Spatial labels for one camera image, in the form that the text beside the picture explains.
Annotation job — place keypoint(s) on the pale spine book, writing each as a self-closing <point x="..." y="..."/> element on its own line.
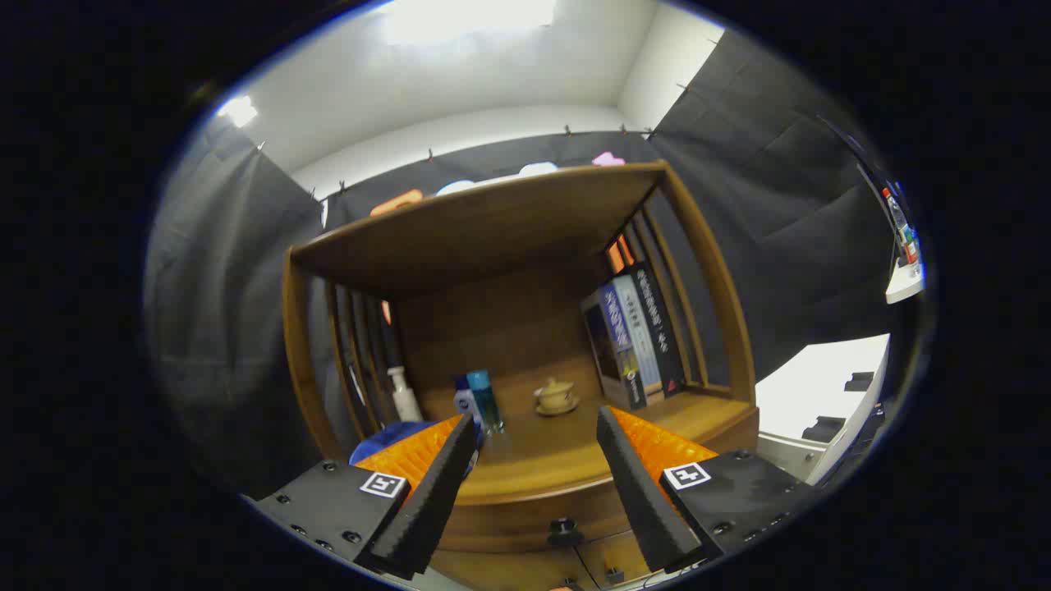
<point x="640" y="328"/>

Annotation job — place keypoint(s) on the wooden countertop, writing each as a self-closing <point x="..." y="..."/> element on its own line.
<point x="542" y="451"/>

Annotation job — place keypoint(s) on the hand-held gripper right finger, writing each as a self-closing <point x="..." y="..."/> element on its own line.
<point x="640" y="492"/>

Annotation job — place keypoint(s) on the folded blue towel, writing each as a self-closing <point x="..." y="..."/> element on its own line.
<point x="394" y="433"/>

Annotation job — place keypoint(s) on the clear blue bottle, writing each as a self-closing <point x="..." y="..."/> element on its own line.
<point x="486" y="402"/>

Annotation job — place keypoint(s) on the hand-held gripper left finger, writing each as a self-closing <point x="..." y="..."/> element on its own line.
<point x="431" y="501"/>

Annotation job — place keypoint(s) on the wooden cabinet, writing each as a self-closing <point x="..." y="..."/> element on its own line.
<point x="493" y="230"/>

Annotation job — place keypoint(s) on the white pump bottle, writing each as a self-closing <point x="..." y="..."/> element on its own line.
<point x="404" y="398"/>

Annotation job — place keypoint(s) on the beige lidded teacup with saucer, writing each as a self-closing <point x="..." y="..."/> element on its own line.
<point x="556" y="396"/>

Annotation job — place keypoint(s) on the small white and blue bottle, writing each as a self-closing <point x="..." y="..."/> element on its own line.
<point x="465" y="402"/>

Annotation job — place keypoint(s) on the blue spine book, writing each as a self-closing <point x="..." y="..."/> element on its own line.
<point x="616" y="328"/>

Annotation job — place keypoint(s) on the black spine book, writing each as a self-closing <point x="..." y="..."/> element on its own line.
<point x="661" y="320"/>

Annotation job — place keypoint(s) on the wooden drawer with black knob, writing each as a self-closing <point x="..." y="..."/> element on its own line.
<point x="525" y="517"/>

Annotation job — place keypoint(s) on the white wall shelf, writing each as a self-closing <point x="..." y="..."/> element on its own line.
<point x="903" y="286"/>

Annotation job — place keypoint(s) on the black backdrop cloth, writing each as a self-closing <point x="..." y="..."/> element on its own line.
<point x="780" y="205"/>

